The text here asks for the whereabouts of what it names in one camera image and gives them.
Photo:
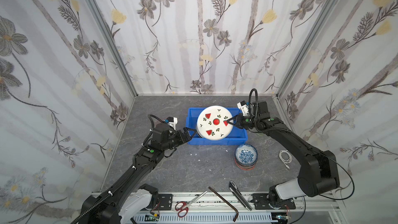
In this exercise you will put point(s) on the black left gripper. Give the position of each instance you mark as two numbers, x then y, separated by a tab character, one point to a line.
183	134

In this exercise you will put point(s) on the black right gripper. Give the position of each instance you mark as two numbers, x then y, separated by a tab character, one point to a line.
239	121

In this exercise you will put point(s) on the white watermelon plate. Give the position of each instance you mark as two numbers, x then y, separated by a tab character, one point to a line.
212	123

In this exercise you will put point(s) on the blue patterned bowl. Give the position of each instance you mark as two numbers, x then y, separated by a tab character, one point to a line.
246	155

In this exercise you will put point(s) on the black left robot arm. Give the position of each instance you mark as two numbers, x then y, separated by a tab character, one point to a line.
105	209

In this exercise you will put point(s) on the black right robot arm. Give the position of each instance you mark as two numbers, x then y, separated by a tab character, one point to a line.
319	169

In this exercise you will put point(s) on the blue plastic bin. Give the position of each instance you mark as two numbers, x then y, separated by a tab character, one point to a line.
235	138

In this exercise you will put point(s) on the red rimmed bowl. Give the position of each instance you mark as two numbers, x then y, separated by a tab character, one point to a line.
243	167

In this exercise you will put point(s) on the dark bent metal bar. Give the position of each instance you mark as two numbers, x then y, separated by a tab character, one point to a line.
227	203

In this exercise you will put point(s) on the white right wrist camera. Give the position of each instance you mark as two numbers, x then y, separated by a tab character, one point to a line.
243	107

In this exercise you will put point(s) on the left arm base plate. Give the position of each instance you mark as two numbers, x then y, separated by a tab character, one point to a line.
164	203

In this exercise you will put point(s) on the red handled scissors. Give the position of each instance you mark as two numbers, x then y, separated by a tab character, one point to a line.
182	207

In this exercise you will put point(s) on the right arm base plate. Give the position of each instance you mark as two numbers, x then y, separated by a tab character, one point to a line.
264	202

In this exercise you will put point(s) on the white slotted cable duct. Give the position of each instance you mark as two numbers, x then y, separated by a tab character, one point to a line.
206	218

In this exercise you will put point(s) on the aluminium front rail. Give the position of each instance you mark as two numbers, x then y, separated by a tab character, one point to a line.
211	203

